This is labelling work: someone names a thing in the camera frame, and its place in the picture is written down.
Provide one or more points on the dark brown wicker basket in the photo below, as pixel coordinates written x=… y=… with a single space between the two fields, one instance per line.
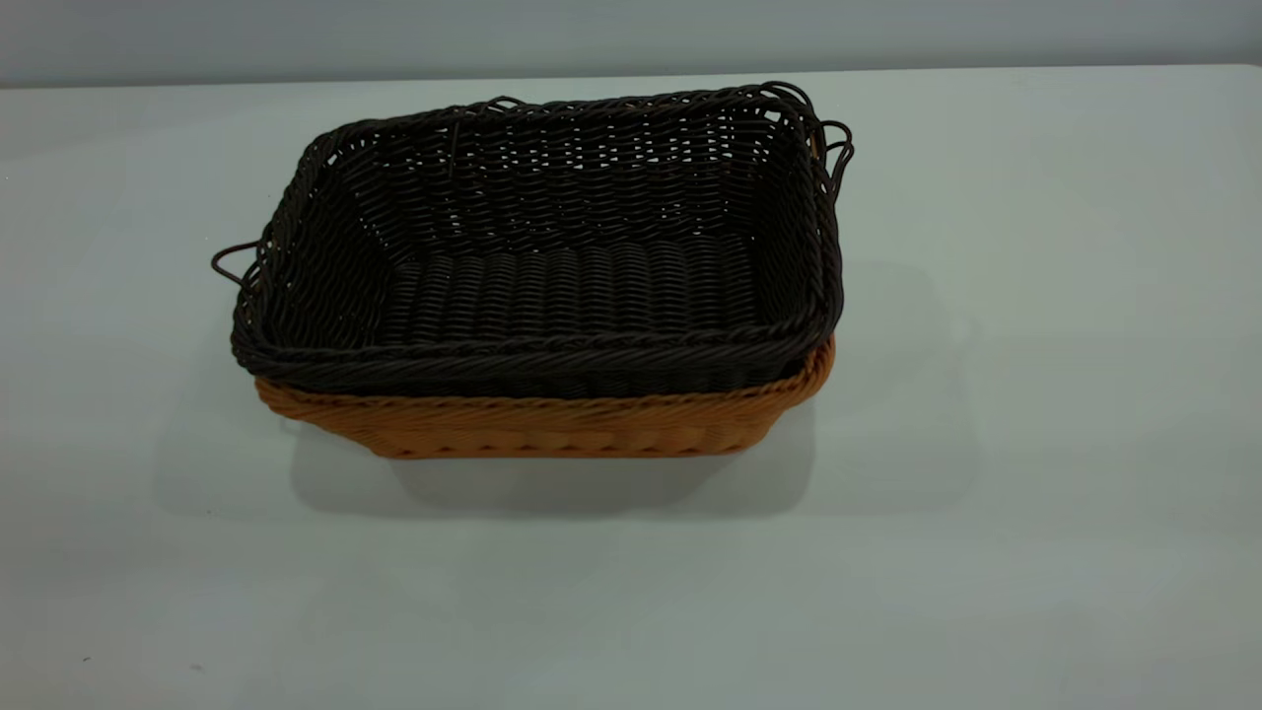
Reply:
x=552 y=286

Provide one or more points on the orange-brown wicker basket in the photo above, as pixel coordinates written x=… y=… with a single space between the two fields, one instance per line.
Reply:
x=552 y=429

